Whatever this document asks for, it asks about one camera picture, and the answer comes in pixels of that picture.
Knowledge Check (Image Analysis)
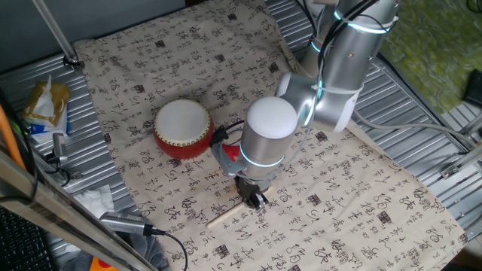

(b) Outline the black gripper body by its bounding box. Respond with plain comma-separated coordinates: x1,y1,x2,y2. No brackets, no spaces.
233,175,270,199

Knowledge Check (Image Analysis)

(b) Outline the wooden drumstick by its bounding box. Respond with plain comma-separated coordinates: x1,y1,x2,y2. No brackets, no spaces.
206,183,273,229

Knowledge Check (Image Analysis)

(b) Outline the red drum with white head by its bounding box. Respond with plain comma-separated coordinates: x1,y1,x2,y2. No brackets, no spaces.
152,98,215,160

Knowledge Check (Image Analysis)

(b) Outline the calligraphy print tablecloth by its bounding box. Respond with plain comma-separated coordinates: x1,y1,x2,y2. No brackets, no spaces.
73,0,468,271

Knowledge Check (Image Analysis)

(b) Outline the crumpled white tissue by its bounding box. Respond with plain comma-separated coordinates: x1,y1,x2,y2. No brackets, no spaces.
73,184,116,219

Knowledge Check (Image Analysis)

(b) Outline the orange emergency stop box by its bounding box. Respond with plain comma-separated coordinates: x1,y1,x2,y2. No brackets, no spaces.
89,257,121,271

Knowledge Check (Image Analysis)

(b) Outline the yellow tissue pack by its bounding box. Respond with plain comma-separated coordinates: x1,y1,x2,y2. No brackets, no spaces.
21,75,72,142

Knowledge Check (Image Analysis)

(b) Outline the black keyboard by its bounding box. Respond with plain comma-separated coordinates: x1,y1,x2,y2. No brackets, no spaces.
0,205,57,271

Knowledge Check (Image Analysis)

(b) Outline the black box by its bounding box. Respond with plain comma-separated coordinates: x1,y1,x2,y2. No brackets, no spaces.
462,69,482,108

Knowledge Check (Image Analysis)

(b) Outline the aluminium pole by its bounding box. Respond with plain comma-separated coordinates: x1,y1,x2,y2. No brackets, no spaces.
32,0,84,69

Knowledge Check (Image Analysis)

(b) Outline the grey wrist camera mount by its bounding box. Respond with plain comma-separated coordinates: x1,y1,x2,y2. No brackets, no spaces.
209,126,246,178

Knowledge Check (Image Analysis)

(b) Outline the red drum strap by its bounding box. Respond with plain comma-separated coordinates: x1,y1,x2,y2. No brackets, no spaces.
221,142,242,163

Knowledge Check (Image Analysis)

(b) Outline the silver camera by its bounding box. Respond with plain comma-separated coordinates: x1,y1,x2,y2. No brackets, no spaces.
98,211,151,236

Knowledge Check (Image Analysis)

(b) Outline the grey cable with metal connector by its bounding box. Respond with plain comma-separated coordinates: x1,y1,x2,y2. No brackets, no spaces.
352,111,481,150

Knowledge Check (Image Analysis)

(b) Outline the aluminium frame beam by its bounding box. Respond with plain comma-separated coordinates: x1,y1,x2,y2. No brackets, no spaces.
0,150,157,271

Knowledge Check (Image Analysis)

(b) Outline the small grey camera on stand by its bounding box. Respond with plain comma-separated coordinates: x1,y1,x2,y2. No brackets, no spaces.
47,132,71,166

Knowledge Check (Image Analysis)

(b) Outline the aluminium profile bracket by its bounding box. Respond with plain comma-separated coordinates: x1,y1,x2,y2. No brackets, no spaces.
439,112,482,180

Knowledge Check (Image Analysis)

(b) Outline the orange cable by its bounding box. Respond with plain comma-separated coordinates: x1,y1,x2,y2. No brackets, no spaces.
0,104,26,170

